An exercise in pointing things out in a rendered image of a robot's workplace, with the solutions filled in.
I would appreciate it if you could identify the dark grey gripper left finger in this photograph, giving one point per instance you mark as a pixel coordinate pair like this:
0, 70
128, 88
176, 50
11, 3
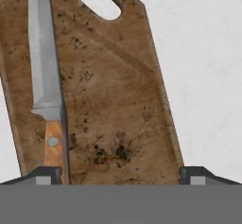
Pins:
47, 173

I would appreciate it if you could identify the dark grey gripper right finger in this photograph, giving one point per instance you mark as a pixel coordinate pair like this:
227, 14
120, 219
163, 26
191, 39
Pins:
195, 172

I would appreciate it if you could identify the brown wooden cutting board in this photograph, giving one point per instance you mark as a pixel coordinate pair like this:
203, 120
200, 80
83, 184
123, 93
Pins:
110, 101

